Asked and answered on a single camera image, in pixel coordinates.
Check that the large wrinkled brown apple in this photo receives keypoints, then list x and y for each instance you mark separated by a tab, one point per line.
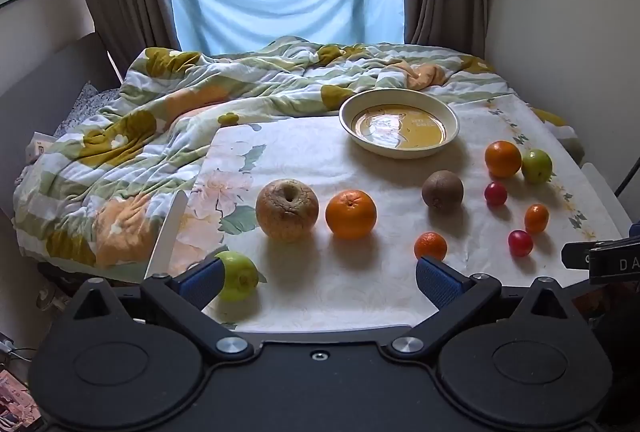
287	212

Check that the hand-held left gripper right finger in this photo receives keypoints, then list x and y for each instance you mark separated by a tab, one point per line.
437	284

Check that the small white box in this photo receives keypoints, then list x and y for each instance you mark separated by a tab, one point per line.
41	146

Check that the small mandarin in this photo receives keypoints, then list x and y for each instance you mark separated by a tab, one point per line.
536	218
430	246

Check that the grey headboard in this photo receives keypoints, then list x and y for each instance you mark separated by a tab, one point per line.
45	76

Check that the cream ceramic bowl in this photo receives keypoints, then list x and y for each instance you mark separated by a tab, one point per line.
400	131

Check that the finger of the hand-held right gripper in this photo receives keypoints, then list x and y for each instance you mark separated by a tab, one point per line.
636	230
575	255

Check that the large orange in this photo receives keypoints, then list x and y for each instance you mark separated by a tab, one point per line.
503	158
351	215

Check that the green apple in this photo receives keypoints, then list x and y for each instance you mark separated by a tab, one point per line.
537	165
240	277

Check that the patterned grey pillow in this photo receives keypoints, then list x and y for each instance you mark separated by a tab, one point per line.
85	104

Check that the brown kiwi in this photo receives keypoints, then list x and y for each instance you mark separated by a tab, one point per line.
442	191

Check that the floral striped blanket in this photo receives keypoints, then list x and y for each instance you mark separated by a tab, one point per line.
125	151

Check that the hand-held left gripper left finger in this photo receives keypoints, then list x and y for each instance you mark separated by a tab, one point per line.
202	284

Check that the red cherry tomato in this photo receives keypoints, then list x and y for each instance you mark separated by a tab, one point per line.
520	243
496	194

